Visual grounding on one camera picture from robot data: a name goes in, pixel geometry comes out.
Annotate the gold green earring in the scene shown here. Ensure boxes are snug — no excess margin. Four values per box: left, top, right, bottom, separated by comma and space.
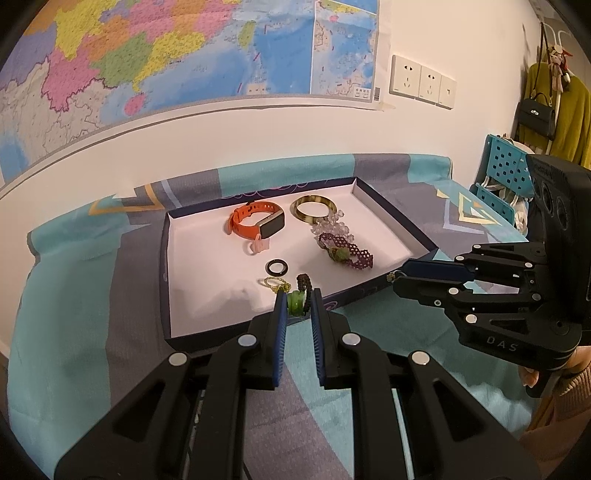
263, 276, 291, 294

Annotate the purple beaded bracelet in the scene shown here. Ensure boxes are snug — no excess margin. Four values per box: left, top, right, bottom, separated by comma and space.
317, 232, 375, 270

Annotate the clear crystal bead bracelet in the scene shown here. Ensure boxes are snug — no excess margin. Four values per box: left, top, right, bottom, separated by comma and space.
309, 209, 357, 243

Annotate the orange smart watch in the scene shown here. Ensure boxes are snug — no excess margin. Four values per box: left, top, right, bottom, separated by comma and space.
225, 201, 286, 240

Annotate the tortoiseshell bangle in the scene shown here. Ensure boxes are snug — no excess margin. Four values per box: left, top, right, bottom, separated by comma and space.
290, 194, 338, 225

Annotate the gold chain green pendant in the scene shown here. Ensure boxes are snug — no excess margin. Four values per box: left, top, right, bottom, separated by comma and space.
327, 247, 352, 265

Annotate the pink sleeve forearm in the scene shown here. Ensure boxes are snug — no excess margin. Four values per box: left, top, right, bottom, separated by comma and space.
519, 359, 590, 479

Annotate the navy jewelry tray box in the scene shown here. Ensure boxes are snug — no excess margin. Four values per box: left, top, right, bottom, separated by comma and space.
159, 177, 438, 350

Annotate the right hand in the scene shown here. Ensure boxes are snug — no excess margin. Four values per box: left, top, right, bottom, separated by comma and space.
517, 345, 591, 388

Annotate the blue perforated plastic rack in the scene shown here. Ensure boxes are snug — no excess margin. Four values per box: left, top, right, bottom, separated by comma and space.
472, 134, 534, 233

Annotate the black handbag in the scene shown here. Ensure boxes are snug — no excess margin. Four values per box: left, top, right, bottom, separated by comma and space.
517, 24, 557, 140

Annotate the mustard yellow coat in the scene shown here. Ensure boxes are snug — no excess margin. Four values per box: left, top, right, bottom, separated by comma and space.
518, 62, 590, 170

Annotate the white wall socket panel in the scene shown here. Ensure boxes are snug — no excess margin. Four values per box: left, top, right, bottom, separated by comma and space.
389, 55, 457, 110

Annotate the colourful wall map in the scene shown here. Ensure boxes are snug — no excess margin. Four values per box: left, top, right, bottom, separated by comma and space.
1, 0, 381, 183

